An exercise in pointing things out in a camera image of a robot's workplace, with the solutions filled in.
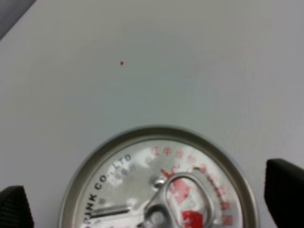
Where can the gold Red Bull can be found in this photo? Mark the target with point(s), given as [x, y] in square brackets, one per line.
[159, 177]

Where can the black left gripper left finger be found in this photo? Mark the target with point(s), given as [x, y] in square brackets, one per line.
[14, 208]

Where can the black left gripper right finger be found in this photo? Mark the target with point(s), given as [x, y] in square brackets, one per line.
[284, 193]

